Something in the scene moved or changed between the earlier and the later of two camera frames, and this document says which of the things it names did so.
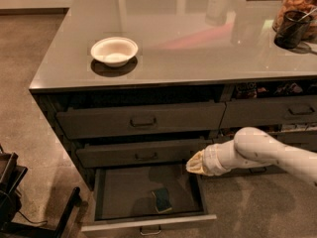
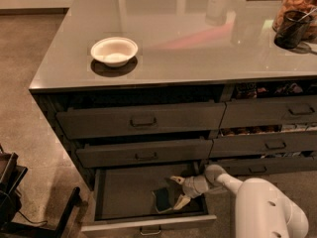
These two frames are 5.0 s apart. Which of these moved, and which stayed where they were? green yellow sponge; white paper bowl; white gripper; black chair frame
Moved: white gripper
Stayed: green yellow sponge; white paper bowl; black chair frame
